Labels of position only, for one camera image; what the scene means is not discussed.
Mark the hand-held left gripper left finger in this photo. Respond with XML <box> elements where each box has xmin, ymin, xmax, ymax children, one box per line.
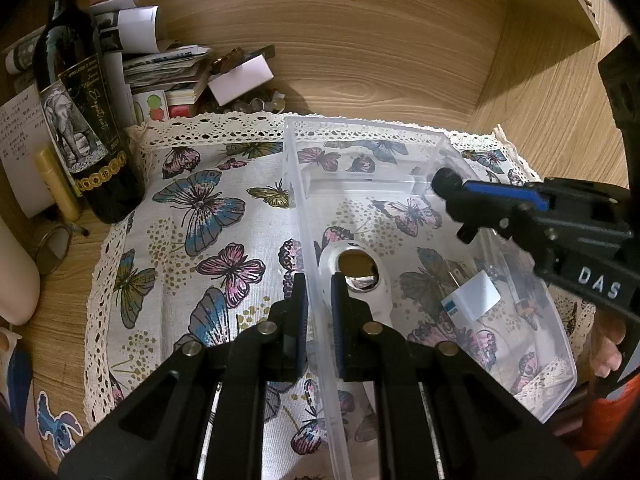
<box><xmin>57</xmin><ymin>272</ymin><xmax>309</xmax><ymax>480</ymax></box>

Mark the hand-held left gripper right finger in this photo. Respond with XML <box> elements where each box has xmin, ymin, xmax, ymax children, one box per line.
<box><xmin>330</xmin><ymin>274</ymin><xmax>587</xmax><ymax>480</ymax></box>

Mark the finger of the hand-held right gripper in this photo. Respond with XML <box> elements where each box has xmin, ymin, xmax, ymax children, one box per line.
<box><xmin>446</xmin><ymin>191</ymin><xmax>633</xmax><ymax>281</ymax></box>
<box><xmin>461</xmin><ymin>179</ymin><xmax>551</xmax><ymax>214</ymax></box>

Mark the white round tape holder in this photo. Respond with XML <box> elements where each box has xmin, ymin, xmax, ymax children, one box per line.
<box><xmin>317</xmin><ymin>241</ymin><xmax>394</xmax><ymax>332</ymax></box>

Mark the clear plastic storage box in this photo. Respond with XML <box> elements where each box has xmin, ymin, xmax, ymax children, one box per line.
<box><xmin>282</xmin><ymin>115</ymin><xmax>579</xmax><ymax>480</ymax></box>

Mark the person's right hand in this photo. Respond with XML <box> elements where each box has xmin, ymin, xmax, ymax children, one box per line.
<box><xmin>592</xmin><ymin>314</ymin><xmax>628</xmax><ymax>378</ymax></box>

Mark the small white blue-labelled packet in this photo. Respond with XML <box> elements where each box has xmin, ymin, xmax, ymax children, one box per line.
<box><xmin>442</xmin><ymin>272</ymin><xmax>502</xmax><ymax>322</ymax></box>

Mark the butterfly print lace cloth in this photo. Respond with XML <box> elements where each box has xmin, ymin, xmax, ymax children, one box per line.
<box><xmin>82</xmin><ymin>110</ymin><xmax>597</xmax><ymax>463</ymax></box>

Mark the orange cloth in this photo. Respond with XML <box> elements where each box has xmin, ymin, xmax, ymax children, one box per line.
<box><xmin>570</xmin><ymin>379</ymin><xmax>640</xmax><ymax>463</ymax></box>

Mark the pile of small round trinkets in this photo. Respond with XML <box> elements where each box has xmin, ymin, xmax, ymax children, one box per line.
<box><xmin>199</xmin><ymin>87</ymin><xmax>287</xmax><ymax>117</ymax></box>

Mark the small white cardboard box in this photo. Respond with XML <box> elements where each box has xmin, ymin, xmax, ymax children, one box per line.
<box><xmin>207</xmin><ymin>54</ymin><xmax>274</xmax><ymax>106</ymax></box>

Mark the red and green sticker card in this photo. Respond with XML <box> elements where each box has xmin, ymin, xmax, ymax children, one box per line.
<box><xmin>132</xmin><ymin>89</ymin><xmax>169</xmax><ymax>124</ymax></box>

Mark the dark wine bottle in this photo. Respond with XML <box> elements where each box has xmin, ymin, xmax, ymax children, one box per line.
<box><xmin>35</xmin><ymin>0</ymin><xmax>144</xmax><ymax>224</ymax></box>

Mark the blue cartoon sticker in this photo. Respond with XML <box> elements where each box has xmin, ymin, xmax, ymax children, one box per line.
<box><xmin>34</xmin><ymin>391</ymin><xmax>84</xmax><ymax>461</ymax></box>

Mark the dark brown clip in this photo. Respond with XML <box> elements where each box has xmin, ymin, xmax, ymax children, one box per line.
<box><xmin>211</xmin><ymin>44</ymin><xmax>277</xmax><ymax>75</ymax></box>

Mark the gold cylindrical tube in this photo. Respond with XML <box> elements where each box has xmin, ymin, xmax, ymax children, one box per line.
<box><xmin>34</xmin><ymin>146</ymin><xmax>82</xmax><ymax>222</ymax></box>

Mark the cream rounded object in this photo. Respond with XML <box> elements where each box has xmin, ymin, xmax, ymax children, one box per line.
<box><xmin>0</xmin><ymin>219</ymin><xmax>42</xmax><ymax>327</ymax></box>

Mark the dark blue card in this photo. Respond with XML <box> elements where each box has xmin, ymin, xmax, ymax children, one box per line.
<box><xmin>0</xmin><ymin>344</ymin><xmax>34</xmax><ymax>433</ymax></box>

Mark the stack of papers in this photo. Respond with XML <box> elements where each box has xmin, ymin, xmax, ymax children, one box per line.
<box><xmin>89</xmin><ymin>0</ymin><xmax>214</xmax><ymax>92</ymax></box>

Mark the white handwritten paper note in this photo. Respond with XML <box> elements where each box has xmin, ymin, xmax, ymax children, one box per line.
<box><xmin>0</xmin><ymin>89</ymin><xmax>57</xmax><ymax>219</ymax></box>

